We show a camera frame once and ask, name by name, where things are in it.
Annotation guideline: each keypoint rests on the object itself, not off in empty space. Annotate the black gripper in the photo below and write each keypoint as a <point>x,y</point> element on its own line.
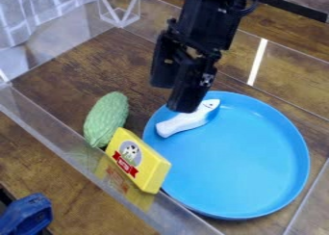
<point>205,27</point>

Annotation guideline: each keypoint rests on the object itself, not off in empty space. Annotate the yellow butter brick toy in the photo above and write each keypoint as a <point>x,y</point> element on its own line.
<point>143,164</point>

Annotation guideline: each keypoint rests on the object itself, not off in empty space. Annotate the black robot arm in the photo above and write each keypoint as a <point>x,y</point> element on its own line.
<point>189,48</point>

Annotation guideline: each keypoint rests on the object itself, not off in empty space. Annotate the blue round tray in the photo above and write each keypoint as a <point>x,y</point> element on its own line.
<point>243,166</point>

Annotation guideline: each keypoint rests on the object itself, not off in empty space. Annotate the green bitter gourd toy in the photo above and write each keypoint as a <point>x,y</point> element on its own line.
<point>107,116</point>

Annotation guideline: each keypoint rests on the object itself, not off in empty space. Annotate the grey checked cloth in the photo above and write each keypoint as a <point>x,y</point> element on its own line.
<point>23,15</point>

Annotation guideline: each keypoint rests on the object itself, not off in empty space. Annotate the blue clamp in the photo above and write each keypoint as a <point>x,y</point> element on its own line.
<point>27,216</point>

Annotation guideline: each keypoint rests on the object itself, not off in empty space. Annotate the clear acrylic corner bracket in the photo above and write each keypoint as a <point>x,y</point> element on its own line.
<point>119,12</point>

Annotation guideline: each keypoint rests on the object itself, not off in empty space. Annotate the clear acrylic enclosure wall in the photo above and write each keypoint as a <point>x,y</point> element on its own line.
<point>77,58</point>

